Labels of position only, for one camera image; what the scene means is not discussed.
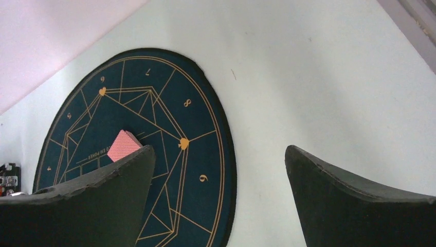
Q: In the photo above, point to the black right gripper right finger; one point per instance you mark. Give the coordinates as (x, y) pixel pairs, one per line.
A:
(339, 208)

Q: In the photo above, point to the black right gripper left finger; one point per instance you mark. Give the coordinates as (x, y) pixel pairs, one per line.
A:
(101, 208)

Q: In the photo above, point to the red playing card deck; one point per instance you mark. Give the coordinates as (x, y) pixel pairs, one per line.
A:
(124, 144)

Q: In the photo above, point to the black carrying case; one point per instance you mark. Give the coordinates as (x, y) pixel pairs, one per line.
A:
(10, 179)

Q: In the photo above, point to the round dark poker mat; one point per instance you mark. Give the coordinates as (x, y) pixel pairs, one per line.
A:
(165, 100)

